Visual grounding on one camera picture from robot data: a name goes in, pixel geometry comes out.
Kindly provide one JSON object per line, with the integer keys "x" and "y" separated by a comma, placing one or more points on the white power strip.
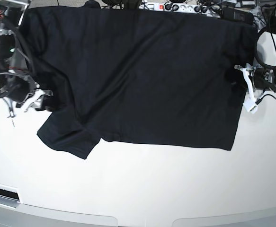
{"x": 180, "y": 7}

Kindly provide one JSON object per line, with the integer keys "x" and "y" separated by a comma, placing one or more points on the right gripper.
{"x": 17, "y": 90}

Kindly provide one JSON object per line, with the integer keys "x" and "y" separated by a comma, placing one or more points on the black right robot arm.
{"x": 15, "y": 58}

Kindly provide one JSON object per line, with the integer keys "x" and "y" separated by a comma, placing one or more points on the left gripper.
{"x": 263, "y": 79}

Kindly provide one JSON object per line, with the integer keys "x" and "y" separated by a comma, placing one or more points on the white slotted table fixture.
{"x": 9, "y": 197}

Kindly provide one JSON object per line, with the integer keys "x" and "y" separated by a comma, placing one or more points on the black box behind table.
{"x": 235, "y": 15}

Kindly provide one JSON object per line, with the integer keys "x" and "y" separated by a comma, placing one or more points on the black t-shirt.
{"x": 138, "y": 76}

